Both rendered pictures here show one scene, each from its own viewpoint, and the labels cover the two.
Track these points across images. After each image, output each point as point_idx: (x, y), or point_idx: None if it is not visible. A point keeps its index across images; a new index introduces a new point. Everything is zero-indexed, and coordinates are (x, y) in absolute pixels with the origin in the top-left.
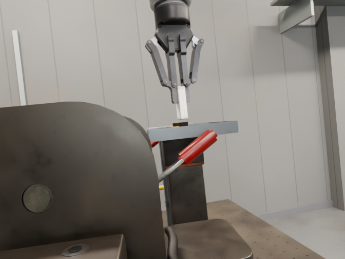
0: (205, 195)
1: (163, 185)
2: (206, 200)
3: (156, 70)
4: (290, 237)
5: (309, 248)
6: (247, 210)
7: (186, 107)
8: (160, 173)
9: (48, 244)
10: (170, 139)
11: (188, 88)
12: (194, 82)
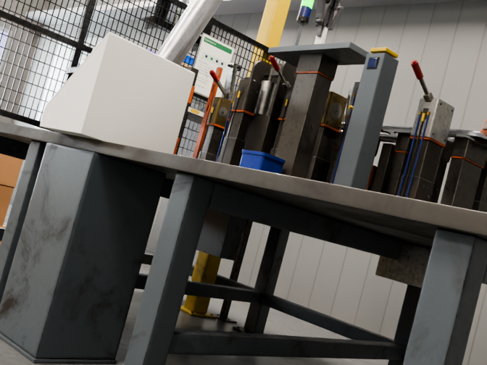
0: (292, 92)
1: (349, 105)
2: (291, 95)
3: (336, 21)
4: (261, 170)
5: (232, 165)
6: (380, 193)
7: (315, 40)
8: (283, 77)
9: None
10: (288, 63)
11: (318, 27)
12: (315, 22)
